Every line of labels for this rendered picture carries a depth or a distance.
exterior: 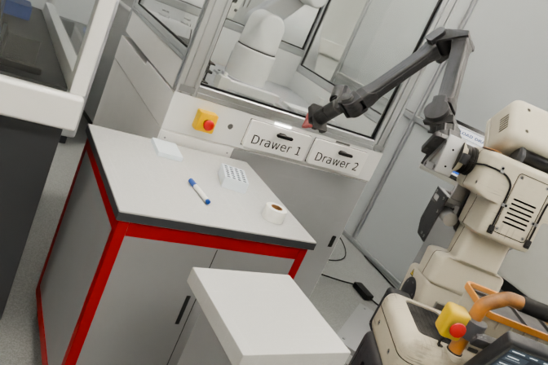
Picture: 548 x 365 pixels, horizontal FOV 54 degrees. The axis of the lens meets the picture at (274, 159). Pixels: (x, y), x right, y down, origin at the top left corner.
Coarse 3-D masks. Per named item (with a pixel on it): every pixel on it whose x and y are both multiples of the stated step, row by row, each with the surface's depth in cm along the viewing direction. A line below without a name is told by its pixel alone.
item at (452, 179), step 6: (456, 120) 262; (468, 126) 260; (480, 132) 258; (426, 156) 253; (420, 168) 255; (426, 168) 252; (438, 174) 250; (444, 180) 251; (450, 180) 248; (456, 180) 246
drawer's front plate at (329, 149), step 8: (312, 144) 224; (320, 144) 224; (328, 144) 226; (336, 144) 228; (312, 152) 224; (320, 152) 226; (328, 152) 228; (336, 152) 230; (352, 152) 233; (360, 152) 235; (312, 160) 226; (320, 160) 228; (344, 160) 233; (352, 160) 235; (360, 160) 237; (328, 168) 231; (336, 168) 233; (344, 168) 235; (352, 168) 237; (360, 168) 239
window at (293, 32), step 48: (240, 0) 187; (288, 0) 195; (336, 0) 203; (384, 0) 211; (432, 0) 221; (240, 48) 195; (288, 48) 203; (336, 48) 212; (384, 48) 221; (288, 96) 212; (384, 96) 232
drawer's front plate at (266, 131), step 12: (252, 120) 207; (252, 132) 208; (264, 132) 210; (276, 132) 213; (288, 132) 215; (252, 144) 210; (288, 144) 217; (300, 144) 220; (288, 156) 220; (300, 156) 223
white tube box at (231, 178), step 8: (224, 168) 182; (232, 168) 186; (224, 176) 176; (232, 176) 178; (240, 176) 181; (224, 184) 176; (232, 184) 176; (240, 184) 177; (248, 184) 177; (240, 192) 178
